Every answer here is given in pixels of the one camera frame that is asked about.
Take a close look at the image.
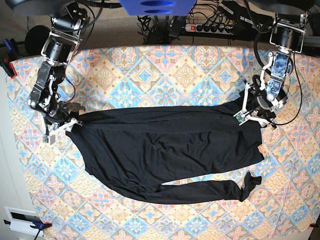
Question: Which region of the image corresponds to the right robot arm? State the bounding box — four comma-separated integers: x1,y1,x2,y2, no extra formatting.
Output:
27,2,90,145

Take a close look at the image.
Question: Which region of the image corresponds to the white power strip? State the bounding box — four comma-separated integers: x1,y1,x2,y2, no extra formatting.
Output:
186,22,251,35

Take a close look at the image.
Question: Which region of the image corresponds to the black t-shirt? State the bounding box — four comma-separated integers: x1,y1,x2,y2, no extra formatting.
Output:
67,97,264,205

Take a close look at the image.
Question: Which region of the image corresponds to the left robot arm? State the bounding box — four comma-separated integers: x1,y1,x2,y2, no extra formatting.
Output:
234,12,309,128

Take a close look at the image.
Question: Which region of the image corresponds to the white wall vent box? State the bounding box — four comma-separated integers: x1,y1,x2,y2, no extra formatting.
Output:
4,206,42,237

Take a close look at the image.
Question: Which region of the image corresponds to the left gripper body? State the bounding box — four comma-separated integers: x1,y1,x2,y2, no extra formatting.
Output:
245,83,288,123

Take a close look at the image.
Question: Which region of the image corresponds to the black clamp bottom right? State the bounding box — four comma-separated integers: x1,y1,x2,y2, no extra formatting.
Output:
309,223,319,228

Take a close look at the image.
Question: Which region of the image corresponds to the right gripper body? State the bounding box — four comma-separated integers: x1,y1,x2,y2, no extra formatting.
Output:
39,102,86,132

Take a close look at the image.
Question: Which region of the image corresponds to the blue clamp bottom left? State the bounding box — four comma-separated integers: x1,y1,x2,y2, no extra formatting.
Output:
3,219,52,231

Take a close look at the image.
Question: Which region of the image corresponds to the red blue clamp top left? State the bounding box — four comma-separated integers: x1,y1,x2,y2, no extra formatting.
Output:
0,38,20,79

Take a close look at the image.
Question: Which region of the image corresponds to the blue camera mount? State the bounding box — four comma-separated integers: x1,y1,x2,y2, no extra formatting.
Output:
119,0,196,16

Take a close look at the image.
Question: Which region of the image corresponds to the black round stool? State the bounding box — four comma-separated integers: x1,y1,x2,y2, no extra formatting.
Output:
24,25,50,56

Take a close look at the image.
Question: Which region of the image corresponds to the patterned colourful tablecloth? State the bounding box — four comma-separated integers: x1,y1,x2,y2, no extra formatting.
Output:
3,46,320,240

